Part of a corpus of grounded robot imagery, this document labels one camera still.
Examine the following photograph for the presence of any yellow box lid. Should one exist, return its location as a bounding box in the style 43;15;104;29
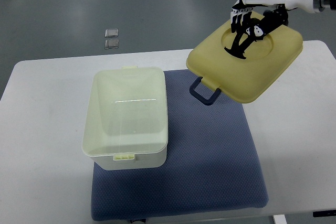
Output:
186;11;304;106

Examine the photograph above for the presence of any metal floor plate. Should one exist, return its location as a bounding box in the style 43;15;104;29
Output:
104;28;119;38
104;39;119;49

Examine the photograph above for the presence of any lower metal floor plate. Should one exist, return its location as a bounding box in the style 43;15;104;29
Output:
104;39;119;49

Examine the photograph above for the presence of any black bracket at table edge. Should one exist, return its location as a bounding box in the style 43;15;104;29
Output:
313;209;336;218

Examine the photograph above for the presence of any white storage box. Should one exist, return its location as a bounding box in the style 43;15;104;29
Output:
82;67;168;170

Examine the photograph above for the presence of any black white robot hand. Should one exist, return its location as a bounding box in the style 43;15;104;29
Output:
230;0;321;42

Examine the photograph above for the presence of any blue-grey cushion mat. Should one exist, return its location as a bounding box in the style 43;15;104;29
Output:
91;70;268;221

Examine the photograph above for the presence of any upper metal floor plate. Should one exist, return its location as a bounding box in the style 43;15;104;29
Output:
104;28;119;38

